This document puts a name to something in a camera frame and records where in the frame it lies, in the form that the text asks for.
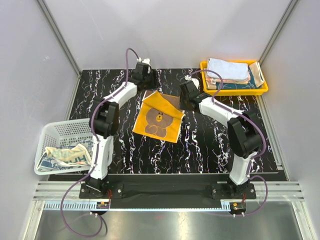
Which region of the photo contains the pink white rabbit towel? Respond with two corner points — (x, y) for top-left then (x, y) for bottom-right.
(205, 76), (251, 85)

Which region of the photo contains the yellow brown bear towel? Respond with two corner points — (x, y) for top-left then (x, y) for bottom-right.
(133, 90), (185, 143)

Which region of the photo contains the light blue white towel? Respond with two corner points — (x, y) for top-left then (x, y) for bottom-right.
(207, 58), (250, 80)

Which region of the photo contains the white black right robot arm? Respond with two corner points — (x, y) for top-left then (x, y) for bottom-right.
(179, 80), (267, 199)

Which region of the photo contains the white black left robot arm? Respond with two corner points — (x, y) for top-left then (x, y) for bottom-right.
(89, 58), (159, 180)

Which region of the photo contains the yellow plastic tray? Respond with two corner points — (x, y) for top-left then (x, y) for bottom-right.
(200, 58), (269, 96)

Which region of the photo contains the blue white patterned towel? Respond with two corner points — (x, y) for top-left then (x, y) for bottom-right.
(36, 138), (94, 172)

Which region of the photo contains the white plastic laundry basket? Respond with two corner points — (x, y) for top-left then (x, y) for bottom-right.
(33, 118), (113, 177)

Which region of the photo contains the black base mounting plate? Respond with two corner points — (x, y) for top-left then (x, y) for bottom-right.
(79, 173), (257, 200)

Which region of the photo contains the right orange connector box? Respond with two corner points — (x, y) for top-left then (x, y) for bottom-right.
(230, 202), (247, 214)

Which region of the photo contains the orange connector box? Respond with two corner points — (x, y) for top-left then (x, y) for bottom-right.
(96, 201), (110, 209)
(230, 202), (247, 214)

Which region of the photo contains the left orange connector box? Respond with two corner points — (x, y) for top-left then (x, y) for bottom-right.
(96, 201), (110, 209)

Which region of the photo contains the aluminium frame rail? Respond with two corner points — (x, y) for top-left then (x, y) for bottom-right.
(33, 181), (304, 202)

